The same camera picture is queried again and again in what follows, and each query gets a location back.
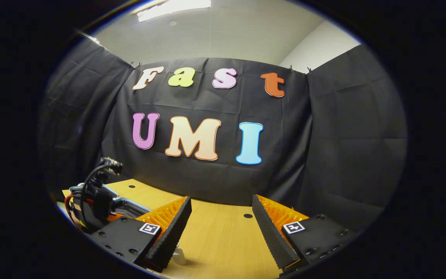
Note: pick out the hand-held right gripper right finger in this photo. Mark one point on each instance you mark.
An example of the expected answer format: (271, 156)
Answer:
(271, 236)

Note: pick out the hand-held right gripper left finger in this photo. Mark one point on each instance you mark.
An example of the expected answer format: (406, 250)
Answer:
(174, 236)

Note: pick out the white skin care tube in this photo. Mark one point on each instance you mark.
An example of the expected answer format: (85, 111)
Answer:
(179, 256)

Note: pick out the black backdrop cloth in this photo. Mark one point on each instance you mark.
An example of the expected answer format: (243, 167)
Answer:
(215, 178)

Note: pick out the ceiling light panel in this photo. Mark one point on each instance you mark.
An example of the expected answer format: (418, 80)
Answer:
(174, 7)

